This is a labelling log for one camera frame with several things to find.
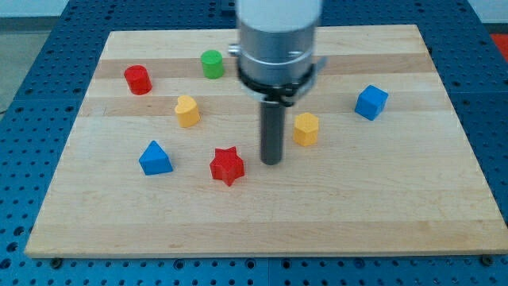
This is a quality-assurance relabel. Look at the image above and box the yellow hexagon block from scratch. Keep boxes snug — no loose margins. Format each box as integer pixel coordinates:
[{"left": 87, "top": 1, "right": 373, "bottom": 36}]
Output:
[{"left": 293, "top": 113, "right": 319, "bottom": 146}]

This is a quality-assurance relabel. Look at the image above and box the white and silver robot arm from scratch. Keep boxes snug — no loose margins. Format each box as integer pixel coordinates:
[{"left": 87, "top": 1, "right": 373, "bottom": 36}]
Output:
[{"left": 229, "top": 0, "right": 326, "bottom": 106}]

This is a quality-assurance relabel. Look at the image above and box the red star block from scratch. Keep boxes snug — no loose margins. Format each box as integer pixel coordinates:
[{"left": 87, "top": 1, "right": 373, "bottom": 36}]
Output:
[{"left": 210, "top": 146, "right": 244, "bottom": 187}]

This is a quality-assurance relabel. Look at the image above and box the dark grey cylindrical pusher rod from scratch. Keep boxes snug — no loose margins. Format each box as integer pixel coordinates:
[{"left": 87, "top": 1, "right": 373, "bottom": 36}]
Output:
[{"left": 260, "top": 102, "right": 286, "bottom": 165}]

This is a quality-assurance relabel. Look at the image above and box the yellow heart block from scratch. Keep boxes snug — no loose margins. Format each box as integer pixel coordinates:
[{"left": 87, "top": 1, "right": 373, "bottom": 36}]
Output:
[{"left": 175, "top": 95, "right": 201, "bottom": 128}]

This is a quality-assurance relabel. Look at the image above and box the wooden board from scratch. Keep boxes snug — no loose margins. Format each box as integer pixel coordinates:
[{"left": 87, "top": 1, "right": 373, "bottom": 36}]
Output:
[{"left": 25, "top": 25, "right": 507, "bottom": 258}]

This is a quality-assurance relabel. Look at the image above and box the green cylinder block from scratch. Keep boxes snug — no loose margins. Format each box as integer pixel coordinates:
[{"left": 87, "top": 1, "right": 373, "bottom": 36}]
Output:
[{"left": 200, "top": 49, "right": 225, "bottom": 79}]

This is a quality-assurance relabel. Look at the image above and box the blue triangle block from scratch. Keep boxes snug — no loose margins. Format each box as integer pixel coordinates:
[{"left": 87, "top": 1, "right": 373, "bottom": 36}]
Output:
[{"left": 138, "top": 141, "right": 173, "bottom": 176}]

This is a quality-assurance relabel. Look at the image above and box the blue cube block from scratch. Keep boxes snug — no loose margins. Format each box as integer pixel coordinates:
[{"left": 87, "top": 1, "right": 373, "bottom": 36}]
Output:
[{"left": 354, "top": 85, "right": 389, "bottom": 121}]

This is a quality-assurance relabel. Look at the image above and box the red cylinder block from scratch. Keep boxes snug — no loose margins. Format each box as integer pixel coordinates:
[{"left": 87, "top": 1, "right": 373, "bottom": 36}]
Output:
[{"left": 124, "top": 65, "right": 152, "bottom": 95}]

